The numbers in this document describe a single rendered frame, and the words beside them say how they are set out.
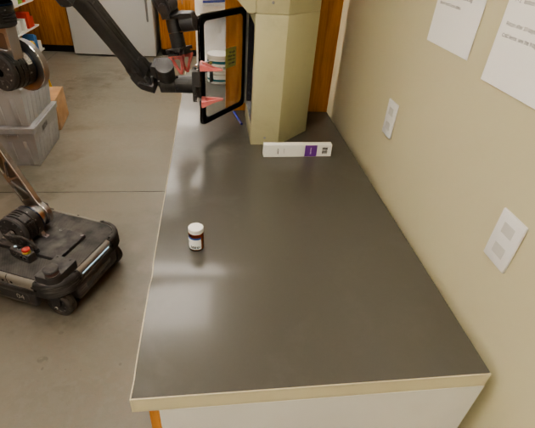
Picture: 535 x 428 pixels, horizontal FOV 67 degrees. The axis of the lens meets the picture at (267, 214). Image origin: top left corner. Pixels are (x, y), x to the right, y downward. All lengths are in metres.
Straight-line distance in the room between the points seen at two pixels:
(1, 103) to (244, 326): 2.92
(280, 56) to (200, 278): 0.86
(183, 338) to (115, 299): 1.45
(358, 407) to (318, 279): 0.29
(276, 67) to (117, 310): 1.44
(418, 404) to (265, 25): 1.19
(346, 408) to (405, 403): 0.13
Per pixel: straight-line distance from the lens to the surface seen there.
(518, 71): 0.94
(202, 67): 1.38
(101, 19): 1.30
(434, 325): 1.00
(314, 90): 1.97
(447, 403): 1.02
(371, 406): 0.93
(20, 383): 2.13
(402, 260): 1.14
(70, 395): 2.02
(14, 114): 3.53
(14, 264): 2.31
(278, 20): 1.49
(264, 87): 1.54
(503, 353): 0.99
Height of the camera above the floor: 1.63
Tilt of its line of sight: 35 degrees down
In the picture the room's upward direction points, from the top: 4 degrees clockwise
